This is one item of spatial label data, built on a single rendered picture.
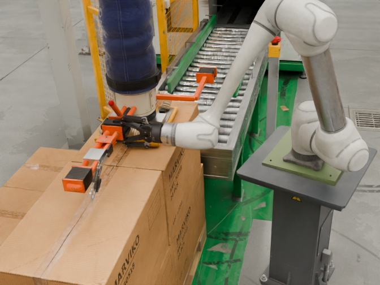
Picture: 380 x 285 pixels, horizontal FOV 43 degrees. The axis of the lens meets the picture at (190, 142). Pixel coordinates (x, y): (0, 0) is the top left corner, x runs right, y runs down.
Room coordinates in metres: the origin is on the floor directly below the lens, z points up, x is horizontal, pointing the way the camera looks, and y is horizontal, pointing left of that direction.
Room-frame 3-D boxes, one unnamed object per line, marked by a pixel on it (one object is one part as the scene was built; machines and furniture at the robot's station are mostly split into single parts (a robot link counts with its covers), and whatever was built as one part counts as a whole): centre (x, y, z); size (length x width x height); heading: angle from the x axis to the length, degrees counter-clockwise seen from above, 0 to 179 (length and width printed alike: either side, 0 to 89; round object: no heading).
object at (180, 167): (1.89, 0.22, 0.74); 0.60 x 0.40 x 0.40; 165
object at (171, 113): (1.89, 0.14, 0.98); 0.34 x 0.10 x 0.05; 166
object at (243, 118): (3.34, -0.53, 0.50); 2.31 x 0.05 x 0.19; 164
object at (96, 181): (1.37, 0.31, 1.08); 0.31 x 0.03 x 0.05; 178
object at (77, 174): (1.33, 0.38, 1.08); 0.08 x 0.07 x 0.05; 166
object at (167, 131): (1.59, 0.08, 1.08); 0.09 x 0.06 x 0.09; 166
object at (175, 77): (3.84, -0.06, 0.60); 1.60 x 0.10 x 0.09; 164
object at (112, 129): (1.67, 0.29, 1.08); 0.10 x 0.08 x 0.06; 76
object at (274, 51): (2.72, -0.53, 0.50); 0.07 x 0.07 x 1.00; 74
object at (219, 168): (2.30, 0.10, 0.48); 0.70 x 0.03 x 0.15; 74
